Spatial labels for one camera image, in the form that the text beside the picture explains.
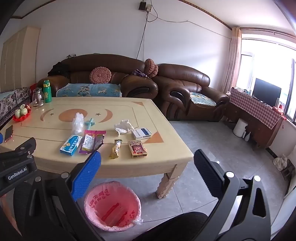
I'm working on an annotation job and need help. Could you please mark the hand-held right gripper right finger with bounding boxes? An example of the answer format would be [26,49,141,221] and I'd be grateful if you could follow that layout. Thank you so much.
[194,149,271,241]

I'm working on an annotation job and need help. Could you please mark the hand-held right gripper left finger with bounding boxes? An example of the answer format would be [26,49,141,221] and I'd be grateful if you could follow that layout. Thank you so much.
[13,151,103,241]

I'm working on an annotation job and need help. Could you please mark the pink-lined waste bin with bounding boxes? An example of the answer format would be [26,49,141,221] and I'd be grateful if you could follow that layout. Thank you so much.
[84,181,142,232]

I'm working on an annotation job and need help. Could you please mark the clear plastic bag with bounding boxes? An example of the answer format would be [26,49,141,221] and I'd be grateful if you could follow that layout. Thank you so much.
[72,112,85,135]

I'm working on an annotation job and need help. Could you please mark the white tissue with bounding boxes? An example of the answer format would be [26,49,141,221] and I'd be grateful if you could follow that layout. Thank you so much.
[114,120,134,135]

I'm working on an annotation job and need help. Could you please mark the smartphone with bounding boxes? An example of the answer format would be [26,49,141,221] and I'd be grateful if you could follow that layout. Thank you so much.
[5,125,14,142]

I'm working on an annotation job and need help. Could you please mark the red tray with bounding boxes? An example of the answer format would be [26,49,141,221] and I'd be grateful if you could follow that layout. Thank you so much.
[12,105,31,122]

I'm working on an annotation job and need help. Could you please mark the purple snack wrapper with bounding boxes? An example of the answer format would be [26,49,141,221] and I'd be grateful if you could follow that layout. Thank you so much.
[79,130,107,154]

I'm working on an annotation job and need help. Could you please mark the yellow snack bar wrapper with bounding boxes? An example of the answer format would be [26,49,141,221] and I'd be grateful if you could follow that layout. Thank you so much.
[109,139,122,159]

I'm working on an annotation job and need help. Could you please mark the black and white patterned cover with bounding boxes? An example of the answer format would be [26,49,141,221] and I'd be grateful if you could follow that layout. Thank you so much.
[0,87,31,127]

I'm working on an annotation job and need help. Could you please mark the beige carved table leg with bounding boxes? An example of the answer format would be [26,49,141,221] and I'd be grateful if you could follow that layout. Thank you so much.
[155,171,180,199]

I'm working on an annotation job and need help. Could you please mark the glass teapot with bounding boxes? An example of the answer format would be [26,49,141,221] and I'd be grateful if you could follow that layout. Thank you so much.
[32,88,45,107]

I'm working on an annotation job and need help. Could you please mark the red cigarette box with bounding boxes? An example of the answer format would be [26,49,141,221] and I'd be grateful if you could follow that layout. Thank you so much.
[128,140,148,158]

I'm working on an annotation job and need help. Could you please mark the white round appliance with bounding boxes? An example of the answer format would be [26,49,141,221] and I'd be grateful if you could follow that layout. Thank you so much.
[233,118,247,138]

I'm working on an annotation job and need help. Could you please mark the green drinking bottle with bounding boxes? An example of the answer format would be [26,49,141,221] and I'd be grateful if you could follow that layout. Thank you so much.
[43,80,53,103]

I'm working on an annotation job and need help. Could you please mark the person's dark pants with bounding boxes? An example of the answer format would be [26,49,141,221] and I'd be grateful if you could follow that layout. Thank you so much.
[136,212,208,241]

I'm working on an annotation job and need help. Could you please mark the wooden desk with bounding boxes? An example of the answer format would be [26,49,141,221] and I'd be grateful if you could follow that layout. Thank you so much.
[225,100,284,149]

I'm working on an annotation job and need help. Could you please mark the white and blue medicine box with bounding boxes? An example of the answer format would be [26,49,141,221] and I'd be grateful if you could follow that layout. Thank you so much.
[131,127,152,140]

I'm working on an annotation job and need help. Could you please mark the blue armchair seat cover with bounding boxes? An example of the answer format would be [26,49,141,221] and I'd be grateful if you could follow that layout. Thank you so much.
[190,92,217,107]

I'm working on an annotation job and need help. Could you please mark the white cloth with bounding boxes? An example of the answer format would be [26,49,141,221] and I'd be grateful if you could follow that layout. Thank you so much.
[273,156,288,171]

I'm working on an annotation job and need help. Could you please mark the brown leather armchair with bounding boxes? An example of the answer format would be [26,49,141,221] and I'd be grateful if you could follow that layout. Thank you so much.
[151,64,229,122]

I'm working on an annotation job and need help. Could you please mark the red checked tablecloth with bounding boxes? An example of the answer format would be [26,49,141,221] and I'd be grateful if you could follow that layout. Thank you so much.
[229,88,284,130]

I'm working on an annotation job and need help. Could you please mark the cream wardrobe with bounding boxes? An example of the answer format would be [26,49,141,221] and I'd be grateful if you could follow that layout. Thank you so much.
[0,26,41,92]

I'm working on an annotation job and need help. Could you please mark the black cloth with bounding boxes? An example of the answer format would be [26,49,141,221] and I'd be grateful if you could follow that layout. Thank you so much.
[47,62,71,78]

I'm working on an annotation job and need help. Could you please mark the blue printed sofa cover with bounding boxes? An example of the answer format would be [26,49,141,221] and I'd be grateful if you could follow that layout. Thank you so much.
[56,83,122,98]

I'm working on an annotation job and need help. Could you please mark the pink round cushion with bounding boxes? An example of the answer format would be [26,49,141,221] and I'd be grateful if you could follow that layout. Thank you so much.
[90,67,112,84]
[144,58,159,79]

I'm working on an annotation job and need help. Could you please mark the brown leather sofa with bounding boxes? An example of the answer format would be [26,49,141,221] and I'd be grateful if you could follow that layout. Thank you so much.
[37,54,159,99]

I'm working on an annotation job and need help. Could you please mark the black monitor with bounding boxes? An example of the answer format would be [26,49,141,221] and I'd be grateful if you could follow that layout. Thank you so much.
[252,78,282,106]

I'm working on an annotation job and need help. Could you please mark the beige curtain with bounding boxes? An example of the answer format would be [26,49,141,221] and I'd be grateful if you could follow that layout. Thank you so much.
[221,27,242,93]

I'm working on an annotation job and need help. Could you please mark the window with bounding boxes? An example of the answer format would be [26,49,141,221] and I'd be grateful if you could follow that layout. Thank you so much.
[236,34,296,126]

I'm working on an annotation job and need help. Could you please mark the black wall cable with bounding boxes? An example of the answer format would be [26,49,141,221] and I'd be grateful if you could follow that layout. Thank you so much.
[136,11,159,60]

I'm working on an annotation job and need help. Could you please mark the wall socket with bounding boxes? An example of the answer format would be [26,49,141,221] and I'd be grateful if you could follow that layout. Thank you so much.
[138,1,153,12]

